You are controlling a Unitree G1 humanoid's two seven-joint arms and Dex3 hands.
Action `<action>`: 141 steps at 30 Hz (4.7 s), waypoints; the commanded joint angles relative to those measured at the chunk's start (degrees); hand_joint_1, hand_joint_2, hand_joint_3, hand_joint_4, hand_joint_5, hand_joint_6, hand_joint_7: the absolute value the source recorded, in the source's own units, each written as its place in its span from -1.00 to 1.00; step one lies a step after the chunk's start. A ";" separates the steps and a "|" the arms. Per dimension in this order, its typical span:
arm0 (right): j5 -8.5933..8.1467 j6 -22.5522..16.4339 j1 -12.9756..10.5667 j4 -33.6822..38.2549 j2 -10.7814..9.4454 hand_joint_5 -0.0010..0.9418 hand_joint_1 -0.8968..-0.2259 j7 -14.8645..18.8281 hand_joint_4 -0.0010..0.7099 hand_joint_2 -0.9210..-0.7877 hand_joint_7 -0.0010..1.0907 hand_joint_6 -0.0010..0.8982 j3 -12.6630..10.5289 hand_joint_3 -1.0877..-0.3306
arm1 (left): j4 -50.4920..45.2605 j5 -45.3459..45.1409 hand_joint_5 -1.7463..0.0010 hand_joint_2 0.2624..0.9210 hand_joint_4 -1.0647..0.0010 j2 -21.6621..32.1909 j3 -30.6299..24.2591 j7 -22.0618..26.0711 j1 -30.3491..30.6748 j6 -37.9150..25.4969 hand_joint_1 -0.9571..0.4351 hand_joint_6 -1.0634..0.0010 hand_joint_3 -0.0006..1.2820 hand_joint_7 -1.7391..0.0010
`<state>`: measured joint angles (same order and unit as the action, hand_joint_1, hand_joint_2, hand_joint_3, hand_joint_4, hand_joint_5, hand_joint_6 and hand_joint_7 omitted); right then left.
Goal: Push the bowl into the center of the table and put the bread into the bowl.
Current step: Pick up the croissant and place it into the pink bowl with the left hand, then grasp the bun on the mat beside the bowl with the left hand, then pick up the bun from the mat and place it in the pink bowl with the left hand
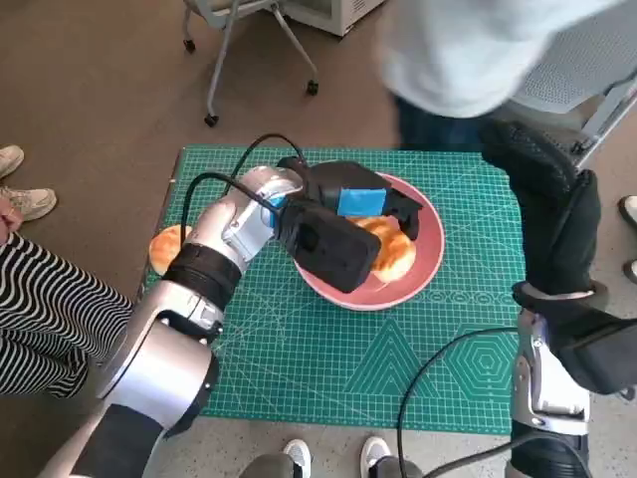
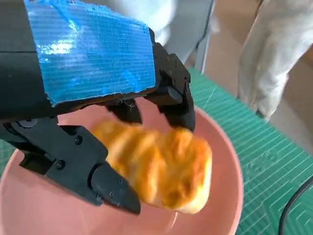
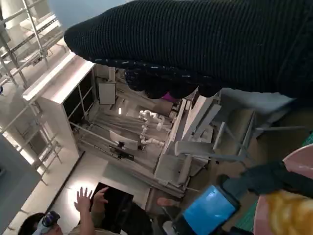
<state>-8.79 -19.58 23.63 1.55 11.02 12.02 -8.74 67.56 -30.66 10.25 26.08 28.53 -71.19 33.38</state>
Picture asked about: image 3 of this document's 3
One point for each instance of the oblong striped toy bread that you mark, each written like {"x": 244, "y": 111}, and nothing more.
{"x": 288, "y": 215}

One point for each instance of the white board panel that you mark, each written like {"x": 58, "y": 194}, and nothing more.
{"x": 106, "y": 93}

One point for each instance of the black gloved robot right hand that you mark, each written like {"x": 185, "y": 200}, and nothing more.
{"x": 195, "y": 36}

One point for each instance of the grey chair with casters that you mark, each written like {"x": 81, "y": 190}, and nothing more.
{"x": 182, "y": 171}

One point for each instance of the dark VR headset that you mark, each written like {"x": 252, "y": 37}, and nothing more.
{"x": 49, "y": 219}

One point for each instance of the person wearing headset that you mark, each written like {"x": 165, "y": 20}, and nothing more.
{"x": 85, "y": 220}

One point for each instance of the bare black robot left hand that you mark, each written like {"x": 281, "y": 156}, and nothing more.
{"x": 210, "y": 208}

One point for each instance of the white metal frame rack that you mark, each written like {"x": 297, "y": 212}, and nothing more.
{"x": 34, "y": 27}
{"x": 36, "y": 137}

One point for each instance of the white shelf cabinet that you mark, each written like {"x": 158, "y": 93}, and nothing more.
{"x": 56, "y": 110}

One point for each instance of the pink bowl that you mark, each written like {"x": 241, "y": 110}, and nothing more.
{"x": 300, "y": 159}

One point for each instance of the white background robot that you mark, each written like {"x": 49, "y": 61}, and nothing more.
{"x": 156, "y": 122}

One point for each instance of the green cutting mat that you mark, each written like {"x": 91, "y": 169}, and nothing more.
{"x": 247, "y": 220}

